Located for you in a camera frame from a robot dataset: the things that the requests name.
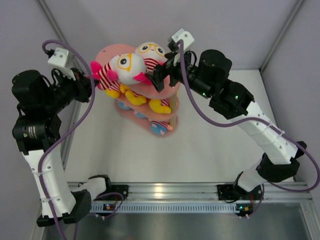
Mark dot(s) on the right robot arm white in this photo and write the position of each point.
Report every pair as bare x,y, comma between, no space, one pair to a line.
232,100

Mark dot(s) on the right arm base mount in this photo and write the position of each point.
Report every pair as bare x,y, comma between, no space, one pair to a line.
247,203

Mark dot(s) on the yellow plush toy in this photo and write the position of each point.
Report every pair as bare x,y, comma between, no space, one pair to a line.
135,98
116,90

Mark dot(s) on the peach-faced plush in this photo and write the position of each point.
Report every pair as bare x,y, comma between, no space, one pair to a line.
160,128

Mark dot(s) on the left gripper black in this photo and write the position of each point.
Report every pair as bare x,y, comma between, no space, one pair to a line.
81,85

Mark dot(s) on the perforated cable tray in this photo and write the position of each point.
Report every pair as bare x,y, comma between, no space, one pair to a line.
178,208

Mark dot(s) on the aluminium frame rail front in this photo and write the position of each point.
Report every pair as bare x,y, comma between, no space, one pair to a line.
203,192

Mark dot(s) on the pink three-tier shelf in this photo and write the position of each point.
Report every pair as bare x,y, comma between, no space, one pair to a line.
146,89

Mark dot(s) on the blue-shorts plush on shelf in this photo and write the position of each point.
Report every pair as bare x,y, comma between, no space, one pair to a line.
123,106
140,115

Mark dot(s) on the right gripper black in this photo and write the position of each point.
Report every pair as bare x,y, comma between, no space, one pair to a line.
160,72

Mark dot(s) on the white plush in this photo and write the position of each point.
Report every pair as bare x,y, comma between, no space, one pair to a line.
152,54
126,69

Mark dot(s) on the blue-shorts plush on bottom shelf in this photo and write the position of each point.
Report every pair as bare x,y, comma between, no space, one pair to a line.
123,106

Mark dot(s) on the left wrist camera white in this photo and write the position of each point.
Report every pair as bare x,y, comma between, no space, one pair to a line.
62,60

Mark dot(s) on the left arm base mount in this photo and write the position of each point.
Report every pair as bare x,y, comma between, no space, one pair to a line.
117,193

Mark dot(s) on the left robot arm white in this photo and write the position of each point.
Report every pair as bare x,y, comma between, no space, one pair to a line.
37,134

